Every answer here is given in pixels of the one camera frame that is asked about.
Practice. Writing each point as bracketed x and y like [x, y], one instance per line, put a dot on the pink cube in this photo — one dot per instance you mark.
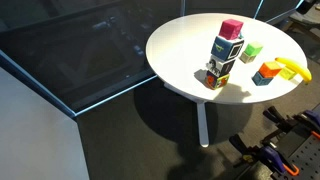
[230, 29]

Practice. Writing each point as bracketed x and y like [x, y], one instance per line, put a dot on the orange block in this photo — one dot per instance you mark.
[269, 69]

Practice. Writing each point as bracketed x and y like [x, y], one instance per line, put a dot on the yellow cube with orange circle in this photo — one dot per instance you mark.
[218, 82]

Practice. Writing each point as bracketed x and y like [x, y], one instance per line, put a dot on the blue block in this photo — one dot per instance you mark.
[261, 80]

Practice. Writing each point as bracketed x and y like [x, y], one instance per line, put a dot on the black and white picture cube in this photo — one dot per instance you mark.
[218, 66]

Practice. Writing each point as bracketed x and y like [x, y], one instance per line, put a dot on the grey block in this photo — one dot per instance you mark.
[246, 58]

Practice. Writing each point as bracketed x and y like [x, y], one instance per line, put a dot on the yellow banana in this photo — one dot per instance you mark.
[296, 68]

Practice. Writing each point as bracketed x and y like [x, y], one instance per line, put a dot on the lime green flat block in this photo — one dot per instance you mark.
[286, 74]

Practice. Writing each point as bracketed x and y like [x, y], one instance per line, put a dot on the white table leg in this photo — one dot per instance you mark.
[202, 123]

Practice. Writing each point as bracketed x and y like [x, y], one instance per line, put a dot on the black orange clamp tools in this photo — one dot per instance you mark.
[305, 156]

